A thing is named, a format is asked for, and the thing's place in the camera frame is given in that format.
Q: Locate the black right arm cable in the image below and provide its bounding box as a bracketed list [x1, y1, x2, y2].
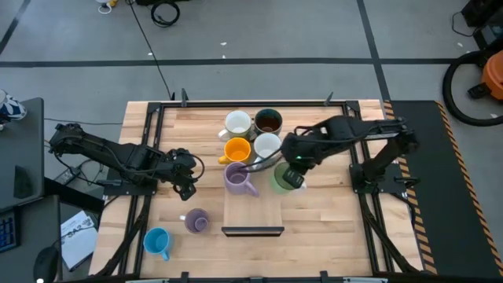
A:
[237, 147, 286, 172]

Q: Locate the pale grey mug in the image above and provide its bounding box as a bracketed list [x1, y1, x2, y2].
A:
[251, 132, 284, 171]

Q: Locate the black computer mouse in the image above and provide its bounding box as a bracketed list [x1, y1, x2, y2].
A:
[33, 245, 60, 283]

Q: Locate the green mug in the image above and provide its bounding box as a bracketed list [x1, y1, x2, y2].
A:
[270, 161, 307, 196]

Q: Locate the white paper sheet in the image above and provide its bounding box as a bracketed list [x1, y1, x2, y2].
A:
[61, 210, 99, 272]

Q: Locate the black aluminium table frame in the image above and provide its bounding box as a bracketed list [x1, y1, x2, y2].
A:
[96, 88, 424, 283]

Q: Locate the dark purple ridged mug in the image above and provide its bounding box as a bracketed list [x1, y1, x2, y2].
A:
[179, 208, 211, 234]

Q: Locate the orange shop vacuum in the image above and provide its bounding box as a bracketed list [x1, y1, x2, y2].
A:
[466, 50, 503, 101]

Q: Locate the coiled black cable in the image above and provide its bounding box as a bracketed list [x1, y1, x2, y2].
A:
[150, 0, 182, 28]

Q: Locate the grey desk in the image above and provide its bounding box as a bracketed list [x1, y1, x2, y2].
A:
[0, 97, 63, 283]

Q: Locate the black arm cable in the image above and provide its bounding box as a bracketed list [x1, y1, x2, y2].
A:
[237, 147, 286, 172]
[176, 149, 206, 182]

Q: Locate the yellow mug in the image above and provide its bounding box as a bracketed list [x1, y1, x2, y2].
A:
[218, 137, 252, 165]

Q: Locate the white ring object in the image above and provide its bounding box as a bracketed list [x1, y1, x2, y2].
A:
[96, 0, 119, 16]

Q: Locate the blue white patterned object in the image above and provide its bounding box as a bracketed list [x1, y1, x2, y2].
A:
[0, 89, 28, 127]

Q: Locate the cream mug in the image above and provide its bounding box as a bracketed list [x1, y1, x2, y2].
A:
[218, 109, 253, 142]

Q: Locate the black equipment case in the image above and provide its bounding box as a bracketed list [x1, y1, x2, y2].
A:
[451, 0, 503, 50]

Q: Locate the computer keyboard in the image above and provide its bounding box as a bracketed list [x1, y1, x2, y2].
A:
[0, 210, 19, 252]

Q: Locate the dark speckled blue-brown mug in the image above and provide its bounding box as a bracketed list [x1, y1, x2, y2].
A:
[253, 108, 284, 137]

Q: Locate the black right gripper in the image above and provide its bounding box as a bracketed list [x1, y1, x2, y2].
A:
[280, 132, 321, 190]

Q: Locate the lavender mug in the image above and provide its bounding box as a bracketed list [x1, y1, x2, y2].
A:
[223, 161, 260, 198]

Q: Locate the long black floor cable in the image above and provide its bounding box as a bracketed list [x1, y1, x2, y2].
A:
[126, 0, 176, 101]

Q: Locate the black power adapter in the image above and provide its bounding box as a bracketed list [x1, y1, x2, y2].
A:
[54, 167, 82, 186]

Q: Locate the thin black floor cable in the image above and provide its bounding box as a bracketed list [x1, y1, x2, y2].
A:
[43, 116, 123, 127]

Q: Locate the black hazard-striped floor mat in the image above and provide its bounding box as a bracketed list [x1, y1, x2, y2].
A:
[383, 100, 503, 278]

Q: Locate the blue mug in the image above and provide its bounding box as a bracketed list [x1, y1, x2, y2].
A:
[142, 226, 174, 262]

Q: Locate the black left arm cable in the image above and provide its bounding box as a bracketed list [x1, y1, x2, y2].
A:
[176, 149, 206, 182]

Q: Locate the orange black vacuum cleaner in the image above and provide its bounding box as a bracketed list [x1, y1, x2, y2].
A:
[442, 50, 503, 127]

